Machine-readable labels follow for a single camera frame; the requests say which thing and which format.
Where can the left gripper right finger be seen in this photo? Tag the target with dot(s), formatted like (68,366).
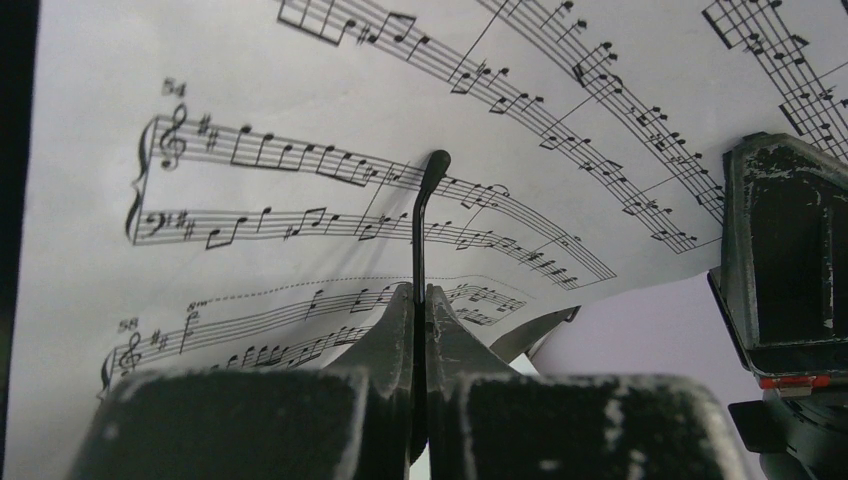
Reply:
(487,421)

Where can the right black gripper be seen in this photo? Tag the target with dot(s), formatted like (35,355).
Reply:
(782,289)

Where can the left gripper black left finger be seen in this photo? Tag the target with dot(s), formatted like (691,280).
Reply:
(349,420)

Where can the black perforated music stand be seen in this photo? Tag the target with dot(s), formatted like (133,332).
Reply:
(435,170)

